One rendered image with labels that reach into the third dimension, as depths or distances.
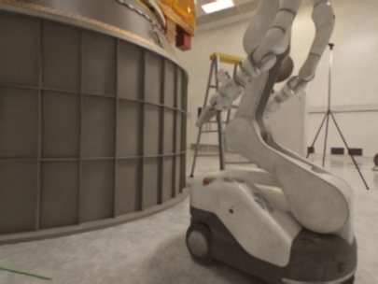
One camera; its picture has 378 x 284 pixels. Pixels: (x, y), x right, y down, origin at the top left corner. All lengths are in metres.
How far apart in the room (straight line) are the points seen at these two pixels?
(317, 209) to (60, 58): 1.45
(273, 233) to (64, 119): 1.21
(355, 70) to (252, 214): 8.25
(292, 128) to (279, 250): 3.88
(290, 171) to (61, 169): 1.19
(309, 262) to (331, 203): 0.21
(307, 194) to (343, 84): 7.95
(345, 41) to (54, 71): 8.57
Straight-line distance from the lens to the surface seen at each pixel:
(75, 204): 1.52
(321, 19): 1.33
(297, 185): 0.92
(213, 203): 0.91
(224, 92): 0.88
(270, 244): 0.84
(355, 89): 8.76
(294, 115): 4.62
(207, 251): 1.02
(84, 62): 1.53
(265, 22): 1.08
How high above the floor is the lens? 0.53
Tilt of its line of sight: level
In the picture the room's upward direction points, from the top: 1 degrees clockwise
